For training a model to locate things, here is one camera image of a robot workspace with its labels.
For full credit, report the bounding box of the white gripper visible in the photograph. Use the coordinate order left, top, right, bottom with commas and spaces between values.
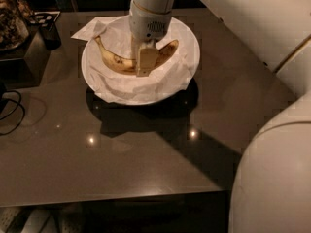
129, 0, 171, 77

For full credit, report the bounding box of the yellow spotted banana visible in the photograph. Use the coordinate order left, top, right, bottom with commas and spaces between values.
94, 36, 179, 75

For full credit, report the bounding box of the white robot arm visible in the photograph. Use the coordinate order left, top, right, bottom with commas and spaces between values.
130, 0, 311, 233

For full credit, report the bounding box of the white bowl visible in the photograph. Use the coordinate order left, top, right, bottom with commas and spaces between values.
82, 16, 200, 105

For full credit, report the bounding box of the white crumpled paper liner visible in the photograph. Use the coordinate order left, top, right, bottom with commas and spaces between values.
82, 18, 200, 105

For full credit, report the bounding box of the black cup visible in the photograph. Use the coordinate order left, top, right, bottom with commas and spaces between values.
40, 22, 61, 50

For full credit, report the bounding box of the patterned coaster card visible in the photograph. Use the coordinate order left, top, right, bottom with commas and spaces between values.
28, 11, 60, 25

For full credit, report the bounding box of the dark wooden box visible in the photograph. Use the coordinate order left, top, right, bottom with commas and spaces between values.
0, 26, 50, 89

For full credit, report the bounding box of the black cable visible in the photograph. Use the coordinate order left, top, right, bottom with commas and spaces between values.
0, 83, 27, 137

